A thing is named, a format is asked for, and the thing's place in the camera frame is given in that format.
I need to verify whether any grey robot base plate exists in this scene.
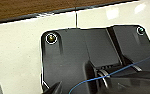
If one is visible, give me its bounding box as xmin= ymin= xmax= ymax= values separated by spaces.
xmin=39 ymin=24 xmax=150 ymax=94

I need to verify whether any thin blue cable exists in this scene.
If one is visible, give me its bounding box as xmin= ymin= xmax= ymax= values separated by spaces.
xmin=69 ymin=50 xmax=150 ymax=94

